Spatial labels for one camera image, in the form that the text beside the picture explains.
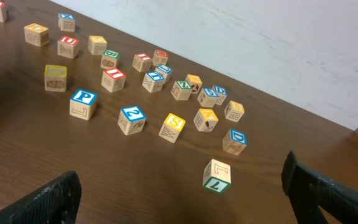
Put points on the red i block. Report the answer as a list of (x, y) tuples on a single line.
[(142, 62), (113, 79)]

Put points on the blue d block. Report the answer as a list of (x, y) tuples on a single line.
[(234, 142), (221, 92)]

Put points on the yellow 8 wooden block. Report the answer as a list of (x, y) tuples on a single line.
[(234, 111)]

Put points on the yellow block with picture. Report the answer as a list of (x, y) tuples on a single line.
[(205, 120)]

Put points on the yellow block near Z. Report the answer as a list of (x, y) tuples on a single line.
[(195, 82)]

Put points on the green 7 wooden block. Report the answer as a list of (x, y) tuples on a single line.
[(217, 176)]

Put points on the yellow S wooden block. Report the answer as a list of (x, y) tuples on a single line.
[(172, 127)]

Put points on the blue P wooden block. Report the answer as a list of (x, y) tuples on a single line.
[(83, 104)]

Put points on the yellow block lower middle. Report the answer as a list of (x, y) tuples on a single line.
[(55, 78)]

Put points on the green Z wooden block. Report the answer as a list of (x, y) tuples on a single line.
[(181, 90)]

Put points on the red H wooden block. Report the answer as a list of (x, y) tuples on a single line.
[(160, 57)]

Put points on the blue L wooden block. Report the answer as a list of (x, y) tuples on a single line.
[(165, 71)]

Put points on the blue T wooden block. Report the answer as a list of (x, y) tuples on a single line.
[(153, 81)]

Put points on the blue D block near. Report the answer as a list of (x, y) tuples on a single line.
[(234, 142)]

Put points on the blue 5 wooden block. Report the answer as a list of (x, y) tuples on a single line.
[(207, 97)]

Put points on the yellow O wooden block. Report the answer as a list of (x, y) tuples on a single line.
[(36, 34)]

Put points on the blue X wooden block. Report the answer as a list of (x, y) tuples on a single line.
[(66, 22)]

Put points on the yellow block upper middle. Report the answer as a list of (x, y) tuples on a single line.
[(97, 44)]

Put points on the blue 2 wooden block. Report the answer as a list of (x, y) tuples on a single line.
[(131, 120)]

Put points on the blue D block far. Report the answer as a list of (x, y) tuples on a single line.
[(221, 92)]

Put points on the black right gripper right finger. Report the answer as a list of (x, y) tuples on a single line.
[(309, 191)]

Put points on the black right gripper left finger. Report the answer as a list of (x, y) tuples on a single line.
[(55, 202)]

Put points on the red U block upper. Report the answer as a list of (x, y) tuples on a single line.
[(68, 47)]

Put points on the green B wooden block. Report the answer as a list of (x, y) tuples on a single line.
[(110, 59)]

